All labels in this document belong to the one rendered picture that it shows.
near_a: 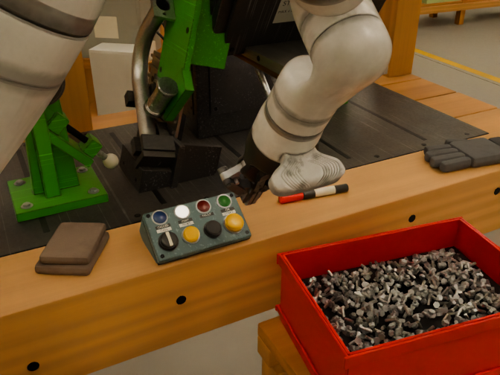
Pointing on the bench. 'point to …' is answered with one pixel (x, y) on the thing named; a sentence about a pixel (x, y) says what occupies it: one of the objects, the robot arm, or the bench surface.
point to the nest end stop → (149, 158)
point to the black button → (213, 228)
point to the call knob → (168, 240)
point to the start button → (234, 222)
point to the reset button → (191, 234)
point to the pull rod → (110, 161)
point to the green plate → (191, 40)
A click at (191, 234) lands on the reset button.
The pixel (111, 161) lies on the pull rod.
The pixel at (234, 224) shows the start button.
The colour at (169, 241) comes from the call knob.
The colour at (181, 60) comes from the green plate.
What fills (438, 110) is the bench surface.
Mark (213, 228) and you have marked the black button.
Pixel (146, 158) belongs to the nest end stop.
